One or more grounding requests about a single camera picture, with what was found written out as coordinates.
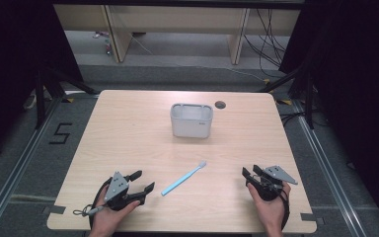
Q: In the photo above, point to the light wooden desk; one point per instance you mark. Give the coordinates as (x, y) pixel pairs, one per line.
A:
(177, 16)

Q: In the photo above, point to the black tape piece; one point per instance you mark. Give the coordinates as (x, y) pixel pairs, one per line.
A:
(311, 218)
(55, 209)

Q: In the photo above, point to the blue toothbrush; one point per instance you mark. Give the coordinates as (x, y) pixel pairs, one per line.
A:
(184, 177)

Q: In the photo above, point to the metal floor rail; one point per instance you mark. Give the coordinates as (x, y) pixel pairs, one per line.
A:
(325, 171)
(16, 171)

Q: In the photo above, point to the person's right hand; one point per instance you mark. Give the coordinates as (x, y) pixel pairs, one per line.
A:
(269, 210)

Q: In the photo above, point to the white plastic container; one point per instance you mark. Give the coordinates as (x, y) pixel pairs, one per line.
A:
(191, 123)

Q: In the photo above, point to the black metal stand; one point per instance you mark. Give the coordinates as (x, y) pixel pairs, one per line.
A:
(40, 98)
(309, 98)

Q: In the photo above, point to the black tape floor numeral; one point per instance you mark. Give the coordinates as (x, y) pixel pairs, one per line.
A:
(60, 133)

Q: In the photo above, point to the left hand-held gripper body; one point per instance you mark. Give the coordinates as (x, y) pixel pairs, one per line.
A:
(116, 187)

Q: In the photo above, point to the black curtain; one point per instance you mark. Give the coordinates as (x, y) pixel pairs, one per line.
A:
(355, 82)
(16, 65)

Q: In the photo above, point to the person's left hand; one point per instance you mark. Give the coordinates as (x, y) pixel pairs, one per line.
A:
(107, 220)

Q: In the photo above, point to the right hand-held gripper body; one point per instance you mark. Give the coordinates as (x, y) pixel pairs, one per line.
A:
(269, 186)

